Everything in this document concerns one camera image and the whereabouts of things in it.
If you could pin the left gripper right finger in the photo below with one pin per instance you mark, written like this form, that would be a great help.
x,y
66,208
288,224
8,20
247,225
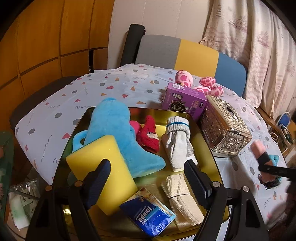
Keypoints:
x,y
199,182

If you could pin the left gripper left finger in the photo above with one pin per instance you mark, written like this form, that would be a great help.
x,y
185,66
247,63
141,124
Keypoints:
x,y
96,181

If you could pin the black doll hair wig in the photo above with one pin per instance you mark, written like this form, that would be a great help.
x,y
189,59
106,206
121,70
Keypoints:
x,y
271,184

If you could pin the yellow green sponge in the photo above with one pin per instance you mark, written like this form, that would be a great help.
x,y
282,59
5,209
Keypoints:
x,y
120,184

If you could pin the cream cloth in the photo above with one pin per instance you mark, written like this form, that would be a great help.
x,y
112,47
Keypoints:
x,y
182,203

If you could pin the blue tissue pack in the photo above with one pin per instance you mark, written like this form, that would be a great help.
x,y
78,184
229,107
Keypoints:
x,y
148,213

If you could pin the small blue plush toy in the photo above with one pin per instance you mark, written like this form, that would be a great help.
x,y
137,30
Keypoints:
x,y
274,159

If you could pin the gold tray box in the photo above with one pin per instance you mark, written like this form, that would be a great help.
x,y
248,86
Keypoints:
x,y
122,227

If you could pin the wooden side table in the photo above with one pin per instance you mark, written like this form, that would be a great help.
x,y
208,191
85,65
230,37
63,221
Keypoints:
x,y
282,142

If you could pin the ornate silver tissue box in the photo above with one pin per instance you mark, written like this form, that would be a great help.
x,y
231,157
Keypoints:
x,y
224,130

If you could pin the large blue plush toy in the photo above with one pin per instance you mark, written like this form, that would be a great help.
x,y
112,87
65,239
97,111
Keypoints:
x,y
112,117

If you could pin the red plush doll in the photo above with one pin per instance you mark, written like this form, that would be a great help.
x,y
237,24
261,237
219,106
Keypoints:
x,y
147,137

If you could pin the patterned white tablecloth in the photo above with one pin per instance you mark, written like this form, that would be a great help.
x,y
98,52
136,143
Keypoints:
x,y
44,123

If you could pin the plastic bag with papers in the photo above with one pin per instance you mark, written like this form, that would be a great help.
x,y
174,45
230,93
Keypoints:
x,y
23,199

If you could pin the purple cardboard box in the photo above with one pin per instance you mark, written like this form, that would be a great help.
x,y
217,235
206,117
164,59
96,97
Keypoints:
x,y
184,99

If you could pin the grey yellow blue chair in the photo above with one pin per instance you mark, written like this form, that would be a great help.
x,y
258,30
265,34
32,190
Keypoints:
x,y
197,59

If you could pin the beige patterned curtain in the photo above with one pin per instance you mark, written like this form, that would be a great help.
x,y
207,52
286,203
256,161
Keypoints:
x,y
250,33

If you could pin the rolled black mat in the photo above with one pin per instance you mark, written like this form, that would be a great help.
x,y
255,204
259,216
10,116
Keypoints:
x,y
132,42

